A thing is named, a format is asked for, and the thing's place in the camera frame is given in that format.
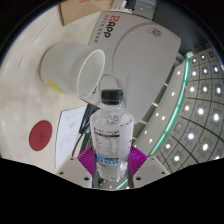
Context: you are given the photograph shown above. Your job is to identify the large white cardboard box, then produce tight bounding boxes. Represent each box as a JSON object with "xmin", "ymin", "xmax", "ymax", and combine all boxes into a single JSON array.
[{"xmin": 88, "ymin": 11, "xmax": 183, "ymax": 129}]

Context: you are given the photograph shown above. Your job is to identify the ceiling lights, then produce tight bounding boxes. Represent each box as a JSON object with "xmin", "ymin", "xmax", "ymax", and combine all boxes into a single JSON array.
[{"xmin": 133, "ymin": 49, "xmax": 224, "ymax": 168}]

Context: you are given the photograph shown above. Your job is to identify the clear plastic water bottle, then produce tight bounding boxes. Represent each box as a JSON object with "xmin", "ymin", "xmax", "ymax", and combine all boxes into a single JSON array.
[{"xmin": 89, "ymin": 88, "xmax": 135, "ymax": 183}]

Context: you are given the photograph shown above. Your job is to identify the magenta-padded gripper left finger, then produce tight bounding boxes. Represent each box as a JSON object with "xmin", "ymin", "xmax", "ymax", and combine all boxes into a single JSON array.
[{"xmin": 54, "ymin": 146, "xmax": 99, "ymax": 189}]

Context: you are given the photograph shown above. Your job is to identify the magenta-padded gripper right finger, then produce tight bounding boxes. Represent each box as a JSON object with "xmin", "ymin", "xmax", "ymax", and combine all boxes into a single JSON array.
[{"xmin": 127, "ymin": 145, "xmax": 171, "ymax": 189}]

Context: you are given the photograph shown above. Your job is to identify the flat round red coaster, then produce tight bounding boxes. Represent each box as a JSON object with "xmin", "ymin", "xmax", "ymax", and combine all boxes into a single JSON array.
[{"xmin": 28, "ymin": 120, "xmax": 54, "ymax": 152}]

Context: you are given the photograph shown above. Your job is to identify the white printed paper sheet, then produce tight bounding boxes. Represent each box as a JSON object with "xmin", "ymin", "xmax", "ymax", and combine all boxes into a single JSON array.
[{"xmin": 54, "ymin": 105, "xmax": 88, "ymax": 169}]

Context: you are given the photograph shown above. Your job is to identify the white paper cup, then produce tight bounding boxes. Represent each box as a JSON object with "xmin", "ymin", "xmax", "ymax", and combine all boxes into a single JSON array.
[{"xmin": 39, "ymin": 41, "xmax": 106, "ymax": 101}]

